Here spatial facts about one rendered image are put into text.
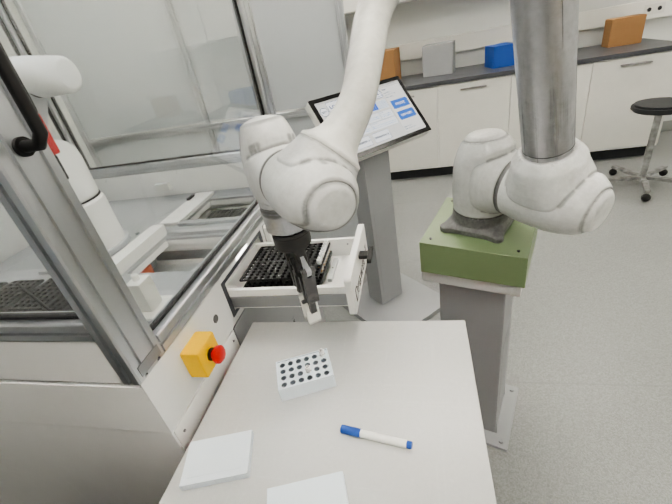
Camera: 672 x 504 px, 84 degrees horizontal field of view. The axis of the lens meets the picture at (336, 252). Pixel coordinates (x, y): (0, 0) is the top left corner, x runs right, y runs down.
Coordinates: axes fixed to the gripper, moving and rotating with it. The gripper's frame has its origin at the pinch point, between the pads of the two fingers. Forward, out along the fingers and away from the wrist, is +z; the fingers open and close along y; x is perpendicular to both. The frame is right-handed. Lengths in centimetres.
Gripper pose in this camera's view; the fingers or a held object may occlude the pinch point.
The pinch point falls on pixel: (310, 307)
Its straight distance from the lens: 84.9
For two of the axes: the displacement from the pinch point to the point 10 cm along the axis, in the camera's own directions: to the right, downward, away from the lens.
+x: -8.8, 3.5, -3.0
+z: 1.6, 8.5, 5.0
